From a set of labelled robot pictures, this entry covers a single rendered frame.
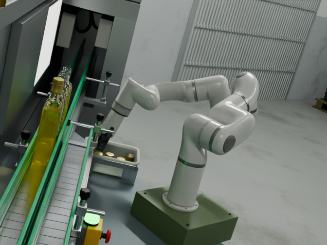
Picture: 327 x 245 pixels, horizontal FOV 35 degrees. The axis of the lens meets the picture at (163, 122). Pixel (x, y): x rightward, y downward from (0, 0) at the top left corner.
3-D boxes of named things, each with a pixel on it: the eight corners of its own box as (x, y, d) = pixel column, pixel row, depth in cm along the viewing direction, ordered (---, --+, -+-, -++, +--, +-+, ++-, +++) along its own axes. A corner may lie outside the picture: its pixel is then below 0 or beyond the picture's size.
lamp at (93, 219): (84, 217, 154) (86, 208, 153) (99, 219, 154) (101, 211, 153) (82, 224, 149) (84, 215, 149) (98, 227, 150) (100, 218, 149)
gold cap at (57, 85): (64, 94, 161) (67, 80, 160) (55, 94, 159) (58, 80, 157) (56, 90, 163) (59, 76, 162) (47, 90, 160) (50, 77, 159)
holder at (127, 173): (67, 152, 212) (71, 135, 209) (134, 167, 215) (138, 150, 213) (62, 170, 196) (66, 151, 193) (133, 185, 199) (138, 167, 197)
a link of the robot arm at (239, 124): (227, 112, 184) (265, 130, 174) (181, 143, 170) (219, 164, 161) (228, 89, 178) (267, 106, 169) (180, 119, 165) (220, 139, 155)
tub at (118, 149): (81, 154, 213) (85, 134, 210) (134, 166, 216) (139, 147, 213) (76, 172, 196) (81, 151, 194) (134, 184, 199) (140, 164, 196)
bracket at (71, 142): (65, 156, 193) (69, 138, 190) (90, 161, 194) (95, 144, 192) (64, 159, 189) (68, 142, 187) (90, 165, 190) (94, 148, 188)
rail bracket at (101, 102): (77, 109, 254) (87, 65, 247) (111, 116, 257) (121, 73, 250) (76, 112, 250) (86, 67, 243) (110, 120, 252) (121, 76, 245)
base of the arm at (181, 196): (182, 189, 186) (194, 150, 182) (209, 206, 179) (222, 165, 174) (154, 197, 175) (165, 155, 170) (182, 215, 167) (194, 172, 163)
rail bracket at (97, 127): (64, 137, 190) (71, 106, 186) (109, 148, 192) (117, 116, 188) (63, 140, 187) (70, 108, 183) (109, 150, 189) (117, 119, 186)
